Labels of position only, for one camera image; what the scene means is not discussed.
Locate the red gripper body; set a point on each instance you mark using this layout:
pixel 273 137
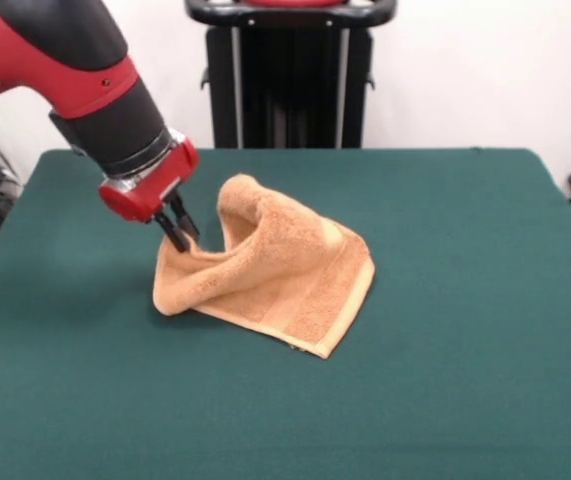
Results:
pixel 150 192

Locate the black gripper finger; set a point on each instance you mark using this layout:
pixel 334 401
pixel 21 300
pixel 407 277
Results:
pixel 172 232
pixel 186 217

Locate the tan terry towel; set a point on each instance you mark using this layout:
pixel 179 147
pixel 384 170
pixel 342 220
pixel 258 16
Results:
pixel 290 280

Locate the red robot base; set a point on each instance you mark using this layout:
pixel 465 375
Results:
pixel 290 2

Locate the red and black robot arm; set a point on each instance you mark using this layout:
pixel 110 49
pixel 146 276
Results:
pixel 90 75

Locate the dark green table cloth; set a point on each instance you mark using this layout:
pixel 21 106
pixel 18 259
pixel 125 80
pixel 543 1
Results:
pixel 115 400

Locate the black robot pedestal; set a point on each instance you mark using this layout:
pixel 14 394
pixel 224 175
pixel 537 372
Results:
pixel 290 75

